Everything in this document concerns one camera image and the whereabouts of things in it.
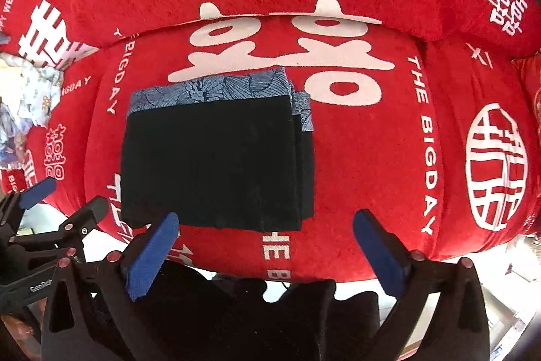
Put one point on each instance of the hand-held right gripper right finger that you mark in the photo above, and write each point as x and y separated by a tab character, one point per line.
378	255

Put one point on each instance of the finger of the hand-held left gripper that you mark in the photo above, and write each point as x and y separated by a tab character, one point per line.
91	213
38	190

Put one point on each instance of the white floral cloth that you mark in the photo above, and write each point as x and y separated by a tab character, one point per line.
29	98

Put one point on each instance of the black pants with blue waistband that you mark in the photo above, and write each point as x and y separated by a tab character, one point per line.
211	158

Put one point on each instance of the person's dark clothed legs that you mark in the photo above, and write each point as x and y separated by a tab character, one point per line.
253	323

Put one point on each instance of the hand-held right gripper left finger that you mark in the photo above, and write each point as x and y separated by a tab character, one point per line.
152	255

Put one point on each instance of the red printed sofa cover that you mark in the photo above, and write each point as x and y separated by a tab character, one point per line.
380	175

